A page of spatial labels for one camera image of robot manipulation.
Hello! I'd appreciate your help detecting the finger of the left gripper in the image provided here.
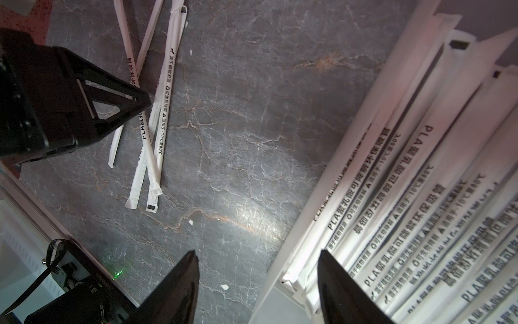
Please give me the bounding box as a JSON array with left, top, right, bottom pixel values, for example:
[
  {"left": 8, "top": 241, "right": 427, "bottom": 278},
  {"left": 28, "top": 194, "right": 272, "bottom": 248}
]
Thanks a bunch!
[{"left": 54, "top": 47, "right": 151, "bottom": 146}]

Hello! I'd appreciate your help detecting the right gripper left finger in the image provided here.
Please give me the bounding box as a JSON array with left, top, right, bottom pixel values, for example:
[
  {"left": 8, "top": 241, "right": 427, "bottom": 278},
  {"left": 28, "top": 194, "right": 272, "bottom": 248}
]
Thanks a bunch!
[{"left": 125, "top": 251, "right": 200, "bottom": 323}]

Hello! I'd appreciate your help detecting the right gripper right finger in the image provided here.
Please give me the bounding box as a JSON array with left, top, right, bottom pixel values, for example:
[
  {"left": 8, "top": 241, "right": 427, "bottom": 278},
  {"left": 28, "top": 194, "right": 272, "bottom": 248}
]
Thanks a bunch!
[{"left": 318, "top": 250, "right": 393, "bottom": 324}]

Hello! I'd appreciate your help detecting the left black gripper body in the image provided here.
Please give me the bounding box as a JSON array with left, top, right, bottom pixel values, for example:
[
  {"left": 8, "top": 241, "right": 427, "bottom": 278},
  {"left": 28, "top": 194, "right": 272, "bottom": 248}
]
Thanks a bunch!
[{"left": 1, "top": 28, "right": 78, "bottom": 164}]

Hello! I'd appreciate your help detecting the translucent plastic storage box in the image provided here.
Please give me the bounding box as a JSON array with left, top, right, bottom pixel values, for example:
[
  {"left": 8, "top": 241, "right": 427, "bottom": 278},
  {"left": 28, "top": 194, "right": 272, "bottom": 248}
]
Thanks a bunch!
[{"left": 246, "top": 0, "right": 518, "bottom": 324}]

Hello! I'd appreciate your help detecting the left pile wrapped straw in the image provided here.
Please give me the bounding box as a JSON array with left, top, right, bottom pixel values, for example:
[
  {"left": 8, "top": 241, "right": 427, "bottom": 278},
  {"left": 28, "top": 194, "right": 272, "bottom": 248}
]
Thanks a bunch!
[
  {"left": 108, "top": 0, "right": 157, "bottom": 172},
  {"left": 112, "top": 0, "right": 163, "bottom": 203},
  {"left": 124, "top": 0, "right": 189, "bottom": 213}
]

